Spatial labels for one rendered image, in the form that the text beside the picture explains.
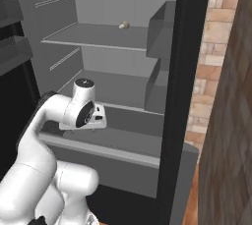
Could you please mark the dark wooden cabinet panel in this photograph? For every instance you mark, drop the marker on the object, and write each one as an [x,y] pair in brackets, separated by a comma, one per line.
[229,121]

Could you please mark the grey fridge shelf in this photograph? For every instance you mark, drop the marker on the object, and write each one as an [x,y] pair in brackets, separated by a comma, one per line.
[124,88]
[98,35]

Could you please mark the grey fridge door bin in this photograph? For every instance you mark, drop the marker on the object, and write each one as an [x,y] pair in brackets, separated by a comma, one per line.
[157,88]
[10,9]
[13,55]
[160,35]

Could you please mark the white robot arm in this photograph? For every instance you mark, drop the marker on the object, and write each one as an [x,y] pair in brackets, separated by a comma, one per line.
[36,157]

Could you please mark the grey fridge drawer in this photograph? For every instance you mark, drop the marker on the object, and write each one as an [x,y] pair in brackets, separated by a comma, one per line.
[131,157]

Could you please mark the black fridge door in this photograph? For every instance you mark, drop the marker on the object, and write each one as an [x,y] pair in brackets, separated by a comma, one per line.
[187,71]
[13,104]

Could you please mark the beige mushroom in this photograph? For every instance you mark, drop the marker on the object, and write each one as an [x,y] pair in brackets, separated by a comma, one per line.
[124,25]

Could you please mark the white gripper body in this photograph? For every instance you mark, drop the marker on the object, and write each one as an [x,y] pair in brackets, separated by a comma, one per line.
[98,124]

